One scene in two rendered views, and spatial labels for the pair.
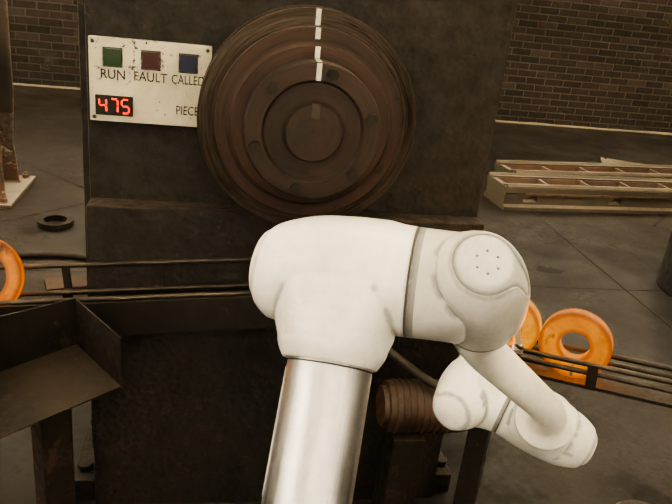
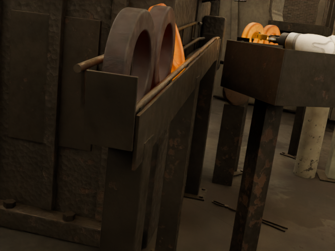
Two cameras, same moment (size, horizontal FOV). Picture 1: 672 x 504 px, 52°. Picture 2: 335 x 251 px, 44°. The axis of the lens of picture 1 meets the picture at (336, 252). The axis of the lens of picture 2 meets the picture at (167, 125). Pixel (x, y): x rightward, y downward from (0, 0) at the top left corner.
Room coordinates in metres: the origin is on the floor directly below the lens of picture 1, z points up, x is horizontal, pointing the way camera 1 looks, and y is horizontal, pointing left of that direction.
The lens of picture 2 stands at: (1.01, 1.76, 0.75)
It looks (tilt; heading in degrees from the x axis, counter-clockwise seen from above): 14 degrees down; 291
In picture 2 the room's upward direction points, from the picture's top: 7 degrees clockwise
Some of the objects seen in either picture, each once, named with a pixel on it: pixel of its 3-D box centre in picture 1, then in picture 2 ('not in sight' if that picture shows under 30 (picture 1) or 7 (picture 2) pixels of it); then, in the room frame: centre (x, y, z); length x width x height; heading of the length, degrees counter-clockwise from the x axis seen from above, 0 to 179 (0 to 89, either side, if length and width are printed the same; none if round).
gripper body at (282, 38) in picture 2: not in sight; (280, 40); (1.28, -0.34, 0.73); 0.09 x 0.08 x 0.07; 156
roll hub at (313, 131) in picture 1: (312, 130); not in sight; (1.41, 0.08, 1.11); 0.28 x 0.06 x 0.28; 101
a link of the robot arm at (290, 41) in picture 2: not in sight; (294, 42); (1.22, -0.31, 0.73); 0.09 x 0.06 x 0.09; 66
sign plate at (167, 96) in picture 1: (151, 83); not in sight; (1.55, 0.45, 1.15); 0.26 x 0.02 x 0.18; 101
